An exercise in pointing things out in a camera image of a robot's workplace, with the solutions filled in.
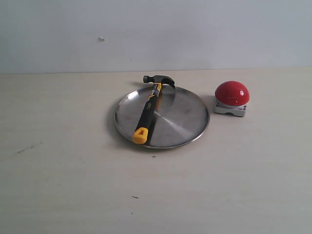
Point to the yellow black claw hammer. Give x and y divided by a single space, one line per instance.
142 130

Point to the red dome button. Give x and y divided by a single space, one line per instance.
231 97

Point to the round steel plate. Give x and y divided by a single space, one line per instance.
180 117

